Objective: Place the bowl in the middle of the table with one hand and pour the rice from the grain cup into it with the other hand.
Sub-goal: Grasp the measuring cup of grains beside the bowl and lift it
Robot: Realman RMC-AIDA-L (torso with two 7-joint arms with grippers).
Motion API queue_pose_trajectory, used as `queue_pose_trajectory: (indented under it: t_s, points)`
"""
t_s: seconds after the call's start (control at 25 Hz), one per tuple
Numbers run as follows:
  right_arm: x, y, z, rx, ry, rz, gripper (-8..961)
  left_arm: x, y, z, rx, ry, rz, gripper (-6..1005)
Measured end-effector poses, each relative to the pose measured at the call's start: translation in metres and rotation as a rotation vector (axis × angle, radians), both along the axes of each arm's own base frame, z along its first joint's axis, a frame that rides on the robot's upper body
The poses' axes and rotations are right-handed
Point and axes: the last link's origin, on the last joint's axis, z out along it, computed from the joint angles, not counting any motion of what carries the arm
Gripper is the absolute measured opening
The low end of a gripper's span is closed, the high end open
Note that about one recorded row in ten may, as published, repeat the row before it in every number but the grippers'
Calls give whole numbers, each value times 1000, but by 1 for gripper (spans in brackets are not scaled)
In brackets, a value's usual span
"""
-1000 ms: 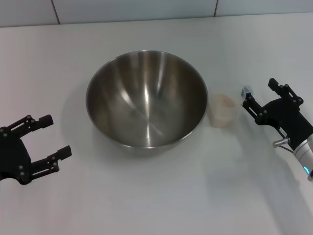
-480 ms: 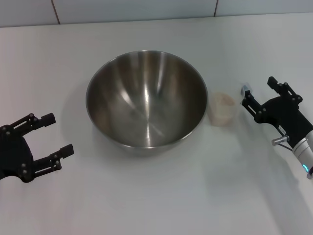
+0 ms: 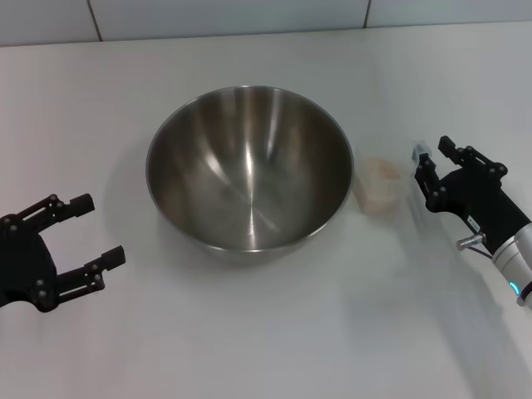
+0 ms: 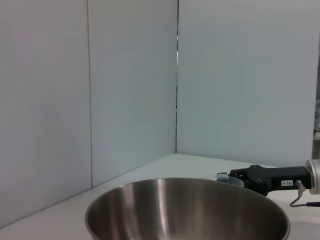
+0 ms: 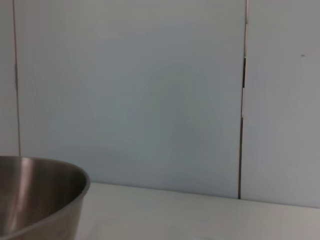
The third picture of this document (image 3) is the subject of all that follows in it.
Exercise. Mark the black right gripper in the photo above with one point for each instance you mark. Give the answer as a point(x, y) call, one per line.
point(478, 199)

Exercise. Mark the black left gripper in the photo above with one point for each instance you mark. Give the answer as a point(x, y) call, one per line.
point(25, 266)

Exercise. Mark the large stainless steel bowl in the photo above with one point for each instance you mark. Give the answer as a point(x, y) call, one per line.
point(249, 174)

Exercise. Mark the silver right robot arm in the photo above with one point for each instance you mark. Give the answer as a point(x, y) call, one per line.
point(513, 262)

